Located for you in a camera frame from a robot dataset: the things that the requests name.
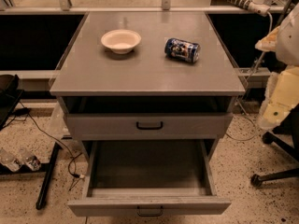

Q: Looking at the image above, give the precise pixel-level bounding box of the grey drawer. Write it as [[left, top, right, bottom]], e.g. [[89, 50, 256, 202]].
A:
[[64, 113, 233, 141], [68, 140, 231, 217]]

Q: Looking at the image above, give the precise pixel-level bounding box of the white power strip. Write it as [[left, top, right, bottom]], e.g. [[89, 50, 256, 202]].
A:
[[225, 0, 270, 17]]

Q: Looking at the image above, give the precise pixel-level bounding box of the white power cable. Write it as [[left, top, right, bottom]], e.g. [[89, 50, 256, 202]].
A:
[[225, 11, 274, 142]]

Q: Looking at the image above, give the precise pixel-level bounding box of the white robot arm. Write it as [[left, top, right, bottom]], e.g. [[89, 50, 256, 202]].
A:
[[255, 5, 299, 130]]

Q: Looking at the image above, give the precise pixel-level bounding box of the black office chair base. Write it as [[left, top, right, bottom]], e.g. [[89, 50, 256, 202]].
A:
[[249, 131, 299, 188]]

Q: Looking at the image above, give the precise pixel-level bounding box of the black stand leg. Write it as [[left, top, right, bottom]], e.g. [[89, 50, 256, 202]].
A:
[[36, 143, 61, 210]]

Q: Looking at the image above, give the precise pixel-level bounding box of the black cable on floor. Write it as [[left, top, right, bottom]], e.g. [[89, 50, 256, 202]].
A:
[[3, 100, 86, 191]]

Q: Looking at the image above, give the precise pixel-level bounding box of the grey drawer cabinet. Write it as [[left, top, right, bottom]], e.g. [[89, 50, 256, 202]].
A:
[[50, 12, 244, 153]]

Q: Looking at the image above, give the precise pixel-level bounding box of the metal railing frame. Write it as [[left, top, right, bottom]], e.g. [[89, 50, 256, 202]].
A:
[[0, 0, 299, 15]]

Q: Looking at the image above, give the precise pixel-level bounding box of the grey top drawer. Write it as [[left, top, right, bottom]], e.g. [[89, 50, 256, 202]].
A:
[[64, 113, 233, 141]]

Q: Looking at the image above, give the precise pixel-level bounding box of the clear plastic water bottle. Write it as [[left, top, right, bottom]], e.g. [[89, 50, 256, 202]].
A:
[[0, 148, 21, 172]]

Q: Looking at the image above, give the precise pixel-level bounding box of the white paper bowl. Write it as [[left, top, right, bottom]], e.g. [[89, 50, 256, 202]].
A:
[[101, 29, 141, 54]]

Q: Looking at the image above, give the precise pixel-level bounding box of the blue soda can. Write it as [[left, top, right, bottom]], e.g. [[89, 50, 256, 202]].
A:
[[164, 38, 200, 63]]

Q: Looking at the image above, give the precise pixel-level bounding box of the black bag on left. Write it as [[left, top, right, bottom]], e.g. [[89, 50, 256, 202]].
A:
[[0, 75, 23, 130]]

